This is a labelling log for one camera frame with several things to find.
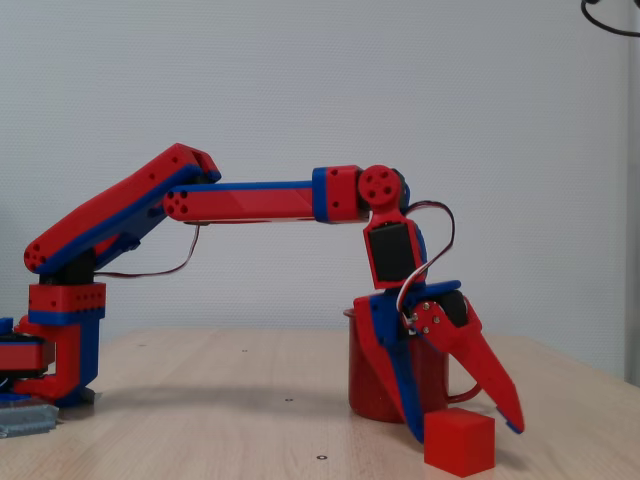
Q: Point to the red cube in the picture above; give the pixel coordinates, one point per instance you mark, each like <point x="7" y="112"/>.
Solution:
<point x="457" y="440"/>

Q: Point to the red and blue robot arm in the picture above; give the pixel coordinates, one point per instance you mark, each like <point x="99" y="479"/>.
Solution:
<point x="250" y="202"/>

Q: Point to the blue gripper, black motor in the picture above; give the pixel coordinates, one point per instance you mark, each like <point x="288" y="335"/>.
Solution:
<point x="384" y="320"/>

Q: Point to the red enamel mug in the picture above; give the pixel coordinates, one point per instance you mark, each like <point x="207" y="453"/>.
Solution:
<point x="365" y="390"/>

